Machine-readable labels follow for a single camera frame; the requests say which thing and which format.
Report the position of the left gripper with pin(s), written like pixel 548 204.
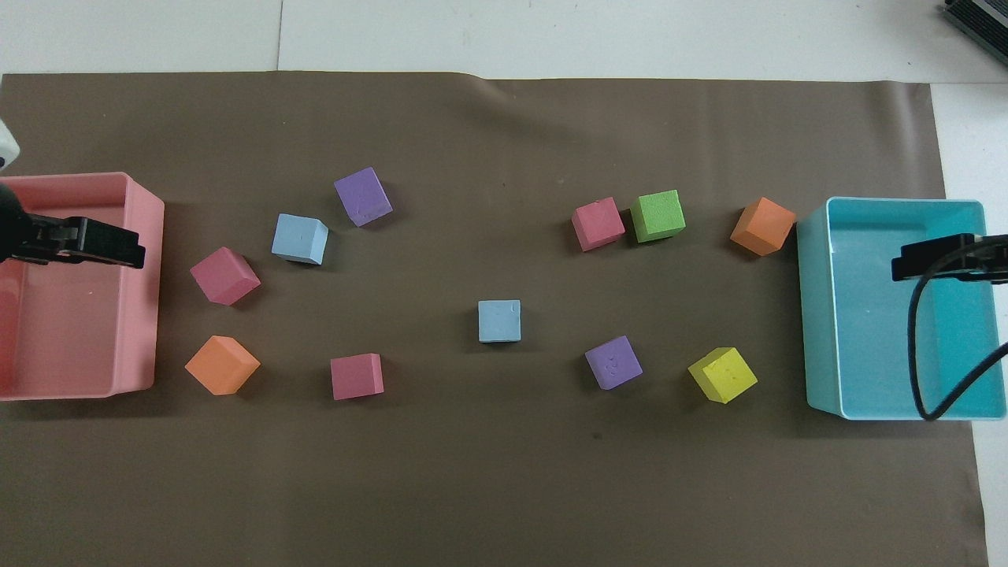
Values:
pixel 9 224

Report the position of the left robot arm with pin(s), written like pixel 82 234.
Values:
pixel 6 146

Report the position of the pink plastic bin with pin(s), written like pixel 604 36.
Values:
pixel 79 331

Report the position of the pink foam block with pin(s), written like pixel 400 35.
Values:
pixel 224 276
pixel 598 224
pixel 357 376

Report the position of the orange foam block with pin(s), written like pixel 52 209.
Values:
pixel 222 365
pixel 762 226

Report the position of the light blue foam block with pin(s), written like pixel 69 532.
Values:
pixel 299 239
pixel 499 321

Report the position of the purple foam block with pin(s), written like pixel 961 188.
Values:
pixel 362 197
pixel 613 362

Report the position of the green foam block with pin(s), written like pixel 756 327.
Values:
pixel 657 216

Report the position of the yellow foam block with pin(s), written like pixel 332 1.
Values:
pixel 723 375

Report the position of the teal plastic bin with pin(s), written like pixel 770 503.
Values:
pixel 858 331

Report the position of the dark grey ribbed box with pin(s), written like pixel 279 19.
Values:
pixel 983 24

